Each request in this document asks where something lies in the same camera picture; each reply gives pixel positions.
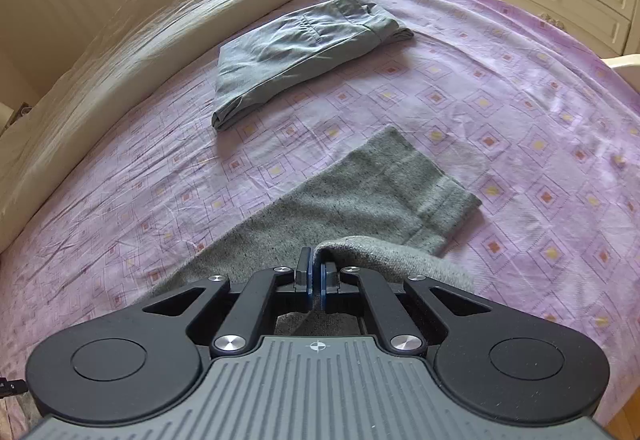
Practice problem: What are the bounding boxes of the purple patterned bed sheet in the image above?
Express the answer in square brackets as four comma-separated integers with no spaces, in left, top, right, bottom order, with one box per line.
[0,0,640,421]

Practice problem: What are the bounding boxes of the bedside table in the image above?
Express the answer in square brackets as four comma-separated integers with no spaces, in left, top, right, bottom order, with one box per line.
[0,100,32,137]

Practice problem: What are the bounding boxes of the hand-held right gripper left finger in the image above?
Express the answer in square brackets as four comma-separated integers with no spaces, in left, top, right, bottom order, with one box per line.
[141,247,317,356]

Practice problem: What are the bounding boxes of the folded blue-grey pants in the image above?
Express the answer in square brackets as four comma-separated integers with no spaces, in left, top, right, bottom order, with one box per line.
[211,0,416,131]

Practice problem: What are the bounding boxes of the cream duvet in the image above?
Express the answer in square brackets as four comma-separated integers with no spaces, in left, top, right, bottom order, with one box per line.
[0,0,386,253]

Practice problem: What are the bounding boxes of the grey speckled pants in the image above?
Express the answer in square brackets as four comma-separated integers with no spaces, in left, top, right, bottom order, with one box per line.
[150,125,483,336]

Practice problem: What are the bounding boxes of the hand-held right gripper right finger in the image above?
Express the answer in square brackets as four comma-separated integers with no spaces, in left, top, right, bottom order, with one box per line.
[320,261,493,356]

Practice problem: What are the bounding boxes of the cream wooden bed frame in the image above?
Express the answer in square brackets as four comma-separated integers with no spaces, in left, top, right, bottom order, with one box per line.
[602,54,640,93]

